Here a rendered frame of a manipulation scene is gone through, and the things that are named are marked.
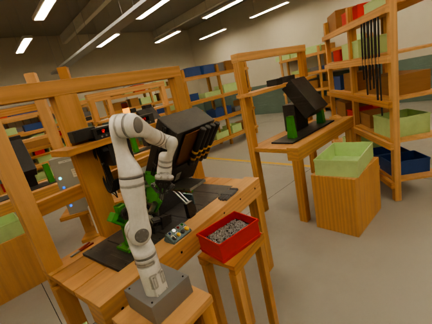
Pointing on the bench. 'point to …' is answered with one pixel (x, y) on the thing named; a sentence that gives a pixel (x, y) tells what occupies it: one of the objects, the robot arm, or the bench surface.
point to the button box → (176, 234)
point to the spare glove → (227, 194)
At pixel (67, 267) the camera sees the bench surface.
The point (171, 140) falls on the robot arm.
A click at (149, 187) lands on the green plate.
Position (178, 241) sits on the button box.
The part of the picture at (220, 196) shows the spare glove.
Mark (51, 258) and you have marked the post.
